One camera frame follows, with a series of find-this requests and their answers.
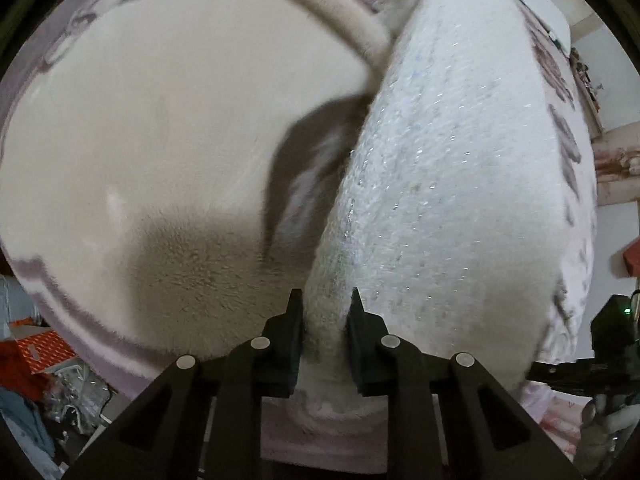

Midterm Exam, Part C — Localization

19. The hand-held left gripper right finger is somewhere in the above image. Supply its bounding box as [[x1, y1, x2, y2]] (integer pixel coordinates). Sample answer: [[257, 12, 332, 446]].
[[347, 287, 583, 480]]

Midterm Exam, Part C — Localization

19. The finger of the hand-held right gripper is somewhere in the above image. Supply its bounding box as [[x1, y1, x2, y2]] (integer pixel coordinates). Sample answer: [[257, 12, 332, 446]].
[[526, 359, 597, 395]]

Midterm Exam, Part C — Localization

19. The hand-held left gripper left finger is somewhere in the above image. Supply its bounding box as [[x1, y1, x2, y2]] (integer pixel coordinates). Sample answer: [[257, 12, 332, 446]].
[[62, 287, 305, 480]]

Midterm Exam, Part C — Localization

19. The white fuzzy jacket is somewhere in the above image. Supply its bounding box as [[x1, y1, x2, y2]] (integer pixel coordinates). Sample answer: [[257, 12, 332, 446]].
[[302, 0, 568, 417]]

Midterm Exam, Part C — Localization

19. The person's right hand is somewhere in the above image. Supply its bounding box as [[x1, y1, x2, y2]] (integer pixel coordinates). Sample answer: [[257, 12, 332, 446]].
[[574, 394, 635, 467]]

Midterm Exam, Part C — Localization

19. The red cloth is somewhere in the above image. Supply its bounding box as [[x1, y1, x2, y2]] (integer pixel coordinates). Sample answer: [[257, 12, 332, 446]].
[[621, 244, 640, 279]]

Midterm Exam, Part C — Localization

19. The pink floral curtain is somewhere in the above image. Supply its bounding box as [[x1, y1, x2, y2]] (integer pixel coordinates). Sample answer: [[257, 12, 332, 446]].
[[590, 120, 640, 207]]

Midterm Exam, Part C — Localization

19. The clear plastic bag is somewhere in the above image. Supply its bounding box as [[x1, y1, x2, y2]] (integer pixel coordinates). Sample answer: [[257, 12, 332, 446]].
[[42, 364, 114, 435]]

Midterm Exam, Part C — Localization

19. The white nightstand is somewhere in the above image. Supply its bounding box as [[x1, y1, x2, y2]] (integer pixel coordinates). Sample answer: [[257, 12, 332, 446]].
[[570, 47, 610, 138]]

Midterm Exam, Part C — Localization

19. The floral plush blanket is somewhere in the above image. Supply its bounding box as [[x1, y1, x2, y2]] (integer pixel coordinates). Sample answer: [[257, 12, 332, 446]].
[[0, 0, 601, 475]]

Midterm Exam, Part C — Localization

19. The orange box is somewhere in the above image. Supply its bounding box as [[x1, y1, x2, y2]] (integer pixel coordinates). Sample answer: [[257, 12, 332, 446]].
[[0, 317, 77, 377]]

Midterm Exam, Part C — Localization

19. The clutter of small nightstand items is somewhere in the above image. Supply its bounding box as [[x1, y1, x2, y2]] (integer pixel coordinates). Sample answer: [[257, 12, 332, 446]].
[[570, 47, 602, 111]]

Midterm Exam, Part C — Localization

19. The light blue cloth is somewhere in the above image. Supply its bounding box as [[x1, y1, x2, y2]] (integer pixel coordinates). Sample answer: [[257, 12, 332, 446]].
[[0, 384, 57, 472]]

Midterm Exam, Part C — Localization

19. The white pillow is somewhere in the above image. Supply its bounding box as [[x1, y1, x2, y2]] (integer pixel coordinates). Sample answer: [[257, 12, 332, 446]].
[[514, 0, 572, 47]]

